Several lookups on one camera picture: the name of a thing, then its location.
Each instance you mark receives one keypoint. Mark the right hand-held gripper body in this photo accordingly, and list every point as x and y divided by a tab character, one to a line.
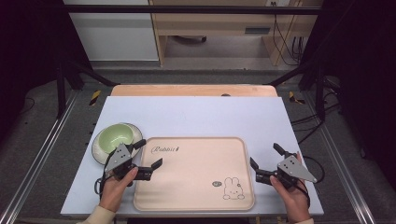
294	169

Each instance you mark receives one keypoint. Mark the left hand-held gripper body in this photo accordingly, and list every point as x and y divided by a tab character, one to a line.
120	157

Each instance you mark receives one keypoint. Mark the person's right hand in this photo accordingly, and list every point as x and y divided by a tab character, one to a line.
293	199

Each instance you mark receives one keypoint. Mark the person's left hand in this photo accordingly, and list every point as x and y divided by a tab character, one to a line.
114	189

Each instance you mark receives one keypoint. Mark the green ceramic bowl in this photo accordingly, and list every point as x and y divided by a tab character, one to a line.
115	137

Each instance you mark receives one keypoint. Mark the beige tray with rabbit print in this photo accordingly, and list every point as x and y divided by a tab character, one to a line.
193	174

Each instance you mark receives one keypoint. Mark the yellow and black tape strip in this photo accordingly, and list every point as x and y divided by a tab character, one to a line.
95	97
294	99

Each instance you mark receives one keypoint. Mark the white cabinet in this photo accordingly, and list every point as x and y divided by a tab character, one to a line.
115	37

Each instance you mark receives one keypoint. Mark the black object under desk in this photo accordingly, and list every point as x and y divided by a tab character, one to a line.
190	39

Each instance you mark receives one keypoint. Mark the light wooden desk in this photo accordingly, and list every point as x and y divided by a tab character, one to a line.
218	25

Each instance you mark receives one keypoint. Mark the aluminium floor rail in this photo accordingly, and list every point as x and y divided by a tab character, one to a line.
40	149
342	161

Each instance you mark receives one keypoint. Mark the black metal frame stand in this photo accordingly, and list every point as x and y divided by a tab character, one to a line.
319	93
60	93

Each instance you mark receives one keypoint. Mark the black horizontal frame bar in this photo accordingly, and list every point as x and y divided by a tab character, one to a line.
186	9

